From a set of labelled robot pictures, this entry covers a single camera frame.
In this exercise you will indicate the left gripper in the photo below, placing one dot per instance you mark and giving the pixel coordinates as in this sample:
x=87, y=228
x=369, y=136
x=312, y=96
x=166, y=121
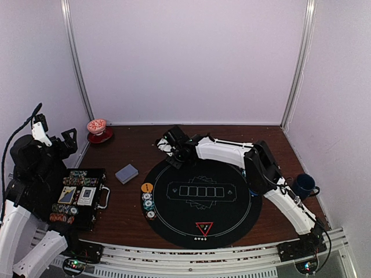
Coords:
x=71, y=145

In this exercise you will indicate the red patterned bowl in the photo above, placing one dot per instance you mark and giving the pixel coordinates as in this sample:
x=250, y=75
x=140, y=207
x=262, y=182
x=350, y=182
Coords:
x=97, y=126

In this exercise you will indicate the blue white chip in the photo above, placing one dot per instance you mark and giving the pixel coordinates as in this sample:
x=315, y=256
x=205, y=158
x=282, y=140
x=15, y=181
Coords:
x=146, y=196

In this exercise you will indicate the right aluminium frame post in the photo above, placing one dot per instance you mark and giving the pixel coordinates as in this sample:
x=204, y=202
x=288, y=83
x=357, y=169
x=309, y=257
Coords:
x=304, y=49

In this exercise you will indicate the red triangle marker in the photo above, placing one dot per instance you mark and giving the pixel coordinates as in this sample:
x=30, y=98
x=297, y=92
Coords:
x=204, y=227

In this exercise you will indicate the aluminium frame post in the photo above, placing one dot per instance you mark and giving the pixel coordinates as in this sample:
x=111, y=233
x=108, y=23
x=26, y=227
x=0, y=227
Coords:
x=304, y=49
x=67, y=17

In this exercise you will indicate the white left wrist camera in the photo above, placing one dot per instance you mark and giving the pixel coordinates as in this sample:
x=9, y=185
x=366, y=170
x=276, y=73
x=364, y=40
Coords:
x=39, y=128

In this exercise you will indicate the blue playing card deck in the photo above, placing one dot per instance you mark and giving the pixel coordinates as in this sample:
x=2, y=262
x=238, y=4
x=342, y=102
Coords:
x=125, y=174

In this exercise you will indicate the black poker chip case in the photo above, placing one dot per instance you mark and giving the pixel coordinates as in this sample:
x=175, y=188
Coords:
x=75, y=199

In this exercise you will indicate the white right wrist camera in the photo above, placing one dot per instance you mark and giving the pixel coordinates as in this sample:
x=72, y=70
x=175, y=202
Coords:
x=164, y=146

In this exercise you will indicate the dark blue mug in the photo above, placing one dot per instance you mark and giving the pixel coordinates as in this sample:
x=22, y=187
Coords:
x=304, y=186

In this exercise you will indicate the front aluminium rail base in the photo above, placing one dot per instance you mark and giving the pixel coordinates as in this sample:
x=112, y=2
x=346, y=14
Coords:
x=262, y=260

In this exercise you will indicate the orange round blind button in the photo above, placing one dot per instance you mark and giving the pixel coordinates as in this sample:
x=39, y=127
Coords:
x=147, y=187

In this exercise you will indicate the round black poker mat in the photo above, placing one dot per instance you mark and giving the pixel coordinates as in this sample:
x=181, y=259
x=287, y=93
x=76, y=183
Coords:
x=210, y=191

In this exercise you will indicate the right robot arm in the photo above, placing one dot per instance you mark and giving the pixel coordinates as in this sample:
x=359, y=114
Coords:
x=264, y=178

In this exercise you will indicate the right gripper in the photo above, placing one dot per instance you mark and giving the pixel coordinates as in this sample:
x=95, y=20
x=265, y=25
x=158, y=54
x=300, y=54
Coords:
x=177, y=164

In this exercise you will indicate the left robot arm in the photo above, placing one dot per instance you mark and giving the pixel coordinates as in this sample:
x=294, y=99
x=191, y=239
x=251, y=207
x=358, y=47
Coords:
x=29, y=240

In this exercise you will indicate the left aluminium frame post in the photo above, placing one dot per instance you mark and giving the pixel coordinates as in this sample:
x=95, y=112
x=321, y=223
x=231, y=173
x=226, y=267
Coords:
x=67, y=17

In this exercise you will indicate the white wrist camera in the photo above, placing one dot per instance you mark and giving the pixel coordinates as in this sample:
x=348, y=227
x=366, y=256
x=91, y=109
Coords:
x=164, y=146
x=39, y=128

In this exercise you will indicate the blue round blind button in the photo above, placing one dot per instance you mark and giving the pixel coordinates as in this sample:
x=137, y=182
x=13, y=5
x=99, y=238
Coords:
x=252, y=193

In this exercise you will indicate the card deck in case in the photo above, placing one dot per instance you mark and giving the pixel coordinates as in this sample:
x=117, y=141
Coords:
x=86, y=196
x=67, y=195

